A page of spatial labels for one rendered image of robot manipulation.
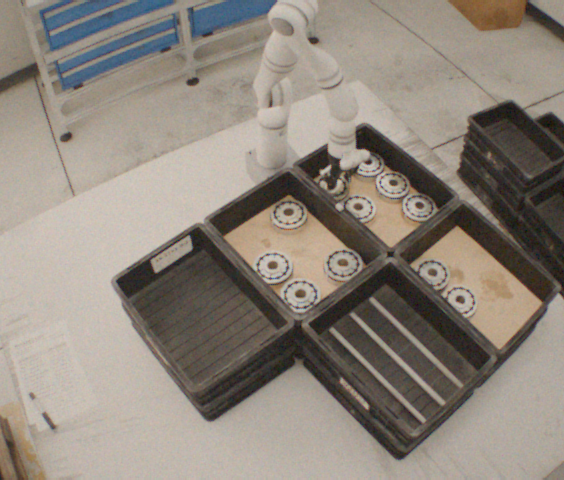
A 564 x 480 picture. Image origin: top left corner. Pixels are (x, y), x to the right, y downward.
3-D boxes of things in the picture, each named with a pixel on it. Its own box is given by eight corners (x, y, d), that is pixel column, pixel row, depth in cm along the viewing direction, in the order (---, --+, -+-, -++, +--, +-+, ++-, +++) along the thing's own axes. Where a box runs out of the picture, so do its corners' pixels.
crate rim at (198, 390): (110, 284, 151) (107, 279, 149) (201, 225, 161) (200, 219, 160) (195, 398, 132) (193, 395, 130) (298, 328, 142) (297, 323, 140)
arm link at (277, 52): (291, -21, 125) (275, 35, 149) (270, 3, 122) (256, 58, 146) (326, -3, 125) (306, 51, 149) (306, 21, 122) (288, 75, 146)
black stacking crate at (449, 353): (299, 346, 150) (299, 324, 141) (385, 281, 160) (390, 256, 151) (404, 452, 131) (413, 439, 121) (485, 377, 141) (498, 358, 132)
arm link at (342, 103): (339, 129, 151) (318, 93, 141) (333, 107, 156) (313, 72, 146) (364, 120, 149) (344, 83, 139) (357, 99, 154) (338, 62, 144)
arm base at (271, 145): (251, 153, 192) (251, 115, 178) (276, 143, 195) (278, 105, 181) (266, 172, 188) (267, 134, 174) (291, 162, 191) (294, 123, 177)
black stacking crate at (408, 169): (291, 193, 180) (290, 166, 171) (363, 148, 190) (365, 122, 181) (385, 279, 161) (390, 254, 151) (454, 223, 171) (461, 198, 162)
